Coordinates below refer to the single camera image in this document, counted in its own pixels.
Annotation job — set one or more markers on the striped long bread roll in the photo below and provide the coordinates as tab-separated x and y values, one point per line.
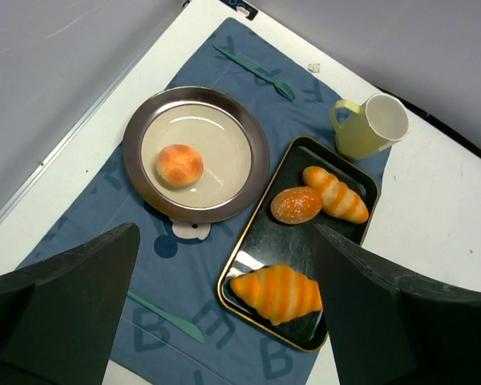
339	200

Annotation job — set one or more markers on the large striped croissant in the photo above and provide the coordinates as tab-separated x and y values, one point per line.
278	293

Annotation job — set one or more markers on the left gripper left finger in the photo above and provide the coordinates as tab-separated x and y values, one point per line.
59	316

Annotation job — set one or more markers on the blue cloth placemat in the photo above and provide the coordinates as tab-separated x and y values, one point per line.
179	275

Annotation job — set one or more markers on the teal plastic fork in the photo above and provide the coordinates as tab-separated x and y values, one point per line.
283	88

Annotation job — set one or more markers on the glazed round bun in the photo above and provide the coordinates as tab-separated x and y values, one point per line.
297	205

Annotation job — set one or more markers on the small round orange bun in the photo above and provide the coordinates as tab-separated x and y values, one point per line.
179	165

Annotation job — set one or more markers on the brown rimmed ceramic plate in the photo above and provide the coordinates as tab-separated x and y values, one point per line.
226	135

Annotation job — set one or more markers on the black rectangular tray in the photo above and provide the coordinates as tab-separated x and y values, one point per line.
267	242

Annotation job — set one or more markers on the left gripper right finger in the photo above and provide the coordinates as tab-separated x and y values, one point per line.
390	325

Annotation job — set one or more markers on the blue label sticker left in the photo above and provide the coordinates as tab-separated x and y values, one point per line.
242	7

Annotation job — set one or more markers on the pale yellow mug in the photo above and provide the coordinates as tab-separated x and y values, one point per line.
367	129

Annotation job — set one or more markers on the teal plastic knife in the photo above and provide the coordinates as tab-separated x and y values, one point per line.
184	325

